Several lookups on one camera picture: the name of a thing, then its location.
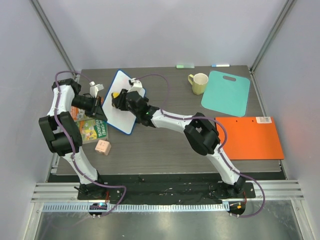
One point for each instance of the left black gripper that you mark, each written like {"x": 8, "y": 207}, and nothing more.
{"x": 100, "y": 113}

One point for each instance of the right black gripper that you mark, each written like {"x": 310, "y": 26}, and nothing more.
{"x": 122, "y": 100}

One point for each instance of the yellow whiteboard eraser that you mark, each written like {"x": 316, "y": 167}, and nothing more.
{"x": 115, "y": 94}

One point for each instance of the blue framed whiteboard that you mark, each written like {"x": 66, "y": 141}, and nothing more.
{"x": 124, "y": 121}

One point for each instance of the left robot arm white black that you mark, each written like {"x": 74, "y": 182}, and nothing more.
{"x": 63, "y": 136}

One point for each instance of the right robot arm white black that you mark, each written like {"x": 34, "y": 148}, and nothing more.
{"x": 201, "y": 134}

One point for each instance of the orange treehouse book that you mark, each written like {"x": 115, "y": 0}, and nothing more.
{"x": 79, "y": 115}

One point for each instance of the green treehouse book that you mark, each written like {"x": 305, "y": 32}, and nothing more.
{"x": 92, "y": 130}

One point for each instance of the pink cube power adapter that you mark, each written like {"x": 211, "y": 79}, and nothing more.
{"x": 103, "y": 147}

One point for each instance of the green eraser block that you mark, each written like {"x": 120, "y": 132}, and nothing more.
{"x": 185, "y": 66}

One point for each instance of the pale yellow mug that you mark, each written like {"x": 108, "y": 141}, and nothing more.
{"x": 198, "y": 82}

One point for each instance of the blue white marker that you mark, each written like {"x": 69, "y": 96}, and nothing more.
{"x": 220, "y": 65}

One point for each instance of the teal cutting board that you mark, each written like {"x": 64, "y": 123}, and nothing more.
{"x": 226, "y": 93}

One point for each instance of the orange clipboard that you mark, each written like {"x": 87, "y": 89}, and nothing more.
{"x": 251, "y": 138}

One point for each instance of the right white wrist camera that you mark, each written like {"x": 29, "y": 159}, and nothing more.
{"x": 135, "y": 85}

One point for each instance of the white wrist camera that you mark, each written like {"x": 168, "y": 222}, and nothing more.
{"x": 95, "y": 88}
{"x": 135, "y": 85}

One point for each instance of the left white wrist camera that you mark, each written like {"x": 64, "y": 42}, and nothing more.
{"x": 95, "y": 88}

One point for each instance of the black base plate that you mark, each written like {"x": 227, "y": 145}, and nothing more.
{"x": 164, "y": 189}

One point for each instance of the white slotted cable duct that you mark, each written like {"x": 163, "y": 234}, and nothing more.
{"x": 97, "y": 207}

